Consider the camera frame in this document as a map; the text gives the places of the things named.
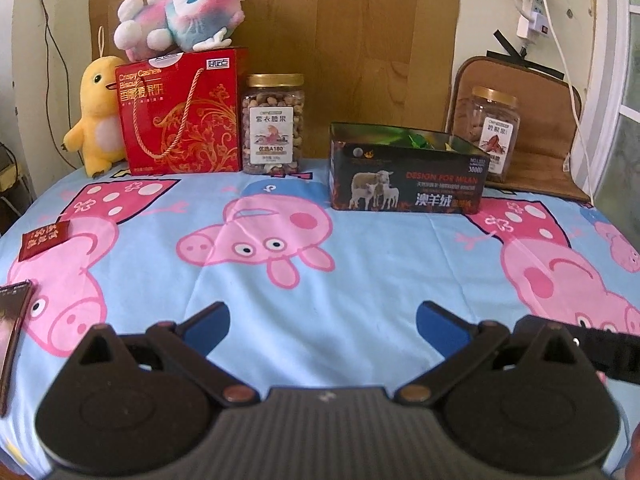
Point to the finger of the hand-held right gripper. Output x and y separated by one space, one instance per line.
615 355

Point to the brown seat cushion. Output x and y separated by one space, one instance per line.
545 150

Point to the white power strip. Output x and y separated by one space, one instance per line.
537 0

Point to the bright green snack packet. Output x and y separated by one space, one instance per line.
417 139

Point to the wooden board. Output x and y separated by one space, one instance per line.
350 35

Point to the red gift box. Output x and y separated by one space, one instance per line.
165 120

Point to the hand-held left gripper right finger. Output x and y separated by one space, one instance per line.
440 322

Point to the large nut jar gold lid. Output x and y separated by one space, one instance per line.
272 125

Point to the yellow duck plush toy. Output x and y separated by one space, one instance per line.
100 110

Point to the black tape strip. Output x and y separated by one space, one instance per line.
507 42
530 64

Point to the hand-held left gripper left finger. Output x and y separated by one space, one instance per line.
205 327

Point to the white window frame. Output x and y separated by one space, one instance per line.
625 110

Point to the cartoon pig printed blanket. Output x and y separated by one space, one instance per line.
350 270

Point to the small dark red packet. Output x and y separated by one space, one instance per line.
45 240

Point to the pink plush toy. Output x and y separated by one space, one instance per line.
185 15

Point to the black tin box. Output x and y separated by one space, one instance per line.
400 180

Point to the small nut jar gold lid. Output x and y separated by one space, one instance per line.
492 135

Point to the dark smartphone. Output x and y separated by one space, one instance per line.
12 340

